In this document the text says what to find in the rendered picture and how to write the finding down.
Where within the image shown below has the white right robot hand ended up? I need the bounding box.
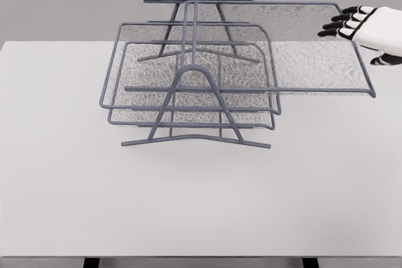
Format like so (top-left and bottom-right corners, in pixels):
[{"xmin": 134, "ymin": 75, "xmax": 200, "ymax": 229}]
[{"xmin": 317, "ymin": 4, "xmax": 402, "ymax": 67}]

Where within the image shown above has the large grey mesh folder tray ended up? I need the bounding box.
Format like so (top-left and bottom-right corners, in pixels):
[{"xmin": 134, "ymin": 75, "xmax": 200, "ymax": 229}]
[{"xmin": 179, "ymin": 0, "xmax": 377, "ymax": 99}]

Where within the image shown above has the grey wire tray rack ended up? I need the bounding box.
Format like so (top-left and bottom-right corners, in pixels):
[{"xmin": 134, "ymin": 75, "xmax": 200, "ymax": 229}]
[{"xmin": 120, "ymin": 0, "xmax": 271, "ymax": 149}]

